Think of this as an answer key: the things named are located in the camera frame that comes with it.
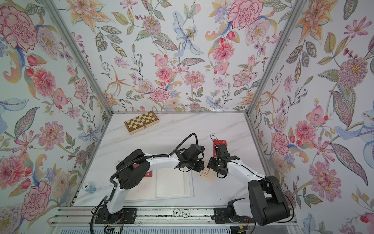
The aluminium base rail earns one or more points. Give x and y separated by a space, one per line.
162 220

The white photo album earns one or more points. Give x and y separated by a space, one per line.
164 184

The red card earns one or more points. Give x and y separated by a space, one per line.
219 142
147 174

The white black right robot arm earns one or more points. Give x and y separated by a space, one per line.
267 202

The aluminium corner post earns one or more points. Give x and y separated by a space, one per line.
274 59
67 36

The aluminium corner post right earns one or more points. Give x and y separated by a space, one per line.
274 59

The wooden folding chess board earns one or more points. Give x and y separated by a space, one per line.
141 122

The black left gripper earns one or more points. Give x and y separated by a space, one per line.
199 167

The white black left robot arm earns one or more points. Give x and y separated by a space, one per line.
131 170

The aluminium corner post left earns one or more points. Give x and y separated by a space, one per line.
67 36

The beige card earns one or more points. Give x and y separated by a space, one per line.
207 174

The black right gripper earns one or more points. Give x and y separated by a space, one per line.
211 164

